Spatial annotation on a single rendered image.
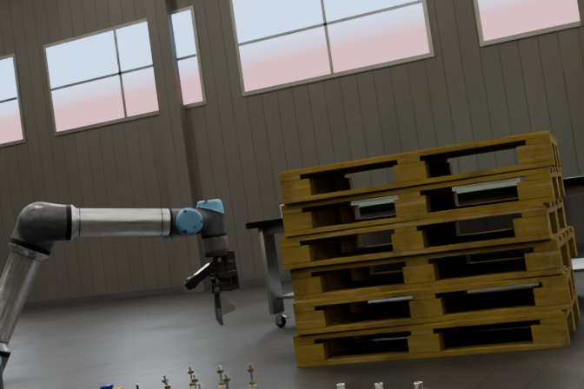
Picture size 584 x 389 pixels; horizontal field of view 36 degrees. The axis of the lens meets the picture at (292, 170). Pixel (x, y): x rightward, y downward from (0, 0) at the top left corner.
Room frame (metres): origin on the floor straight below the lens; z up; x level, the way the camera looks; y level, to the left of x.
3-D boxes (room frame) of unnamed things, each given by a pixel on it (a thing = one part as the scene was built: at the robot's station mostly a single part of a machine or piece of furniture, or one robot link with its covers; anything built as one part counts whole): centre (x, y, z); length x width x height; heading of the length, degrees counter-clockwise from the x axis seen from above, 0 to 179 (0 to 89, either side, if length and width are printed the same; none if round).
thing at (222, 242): (2.68, 0.25, 0.71); 0.08 x 0.08 x 0.05
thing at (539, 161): (4.78, -0.68, 0.49); 1.38 x 0.95 x 0.98; 70
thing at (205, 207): (2.68, 0.26, 0.79); 0.09 x 0.08 x 0.11; 108
